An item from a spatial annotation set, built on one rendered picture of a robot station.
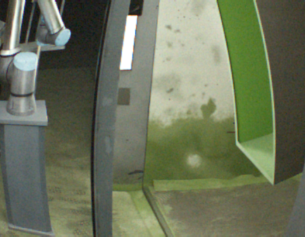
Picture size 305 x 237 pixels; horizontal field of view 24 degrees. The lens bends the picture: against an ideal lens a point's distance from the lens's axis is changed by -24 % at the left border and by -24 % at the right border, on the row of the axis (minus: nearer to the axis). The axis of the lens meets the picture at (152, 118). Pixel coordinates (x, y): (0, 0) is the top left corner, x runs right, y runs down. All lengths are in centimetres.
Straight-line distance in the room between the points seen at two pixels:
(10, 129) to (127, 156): 114
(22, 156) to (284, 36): 135
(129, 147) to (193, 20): 75
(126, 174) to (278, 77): 147
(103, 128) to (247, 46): 166
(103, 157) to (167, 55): 203
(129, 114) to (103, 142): 205
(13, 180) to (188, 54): 133
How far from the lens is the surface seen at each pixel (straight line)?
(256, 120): 398
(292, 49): 330
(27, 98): 354
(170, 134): 444
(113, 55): 225
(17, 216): 369
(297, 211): 164
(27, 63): 348
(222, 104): 445
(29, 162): 356
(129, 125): 439
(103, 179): 236
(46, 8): 356
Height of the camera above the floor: 174
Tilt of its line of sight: 18 degrees down
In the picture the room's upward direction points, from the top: 5 degrees clockwise
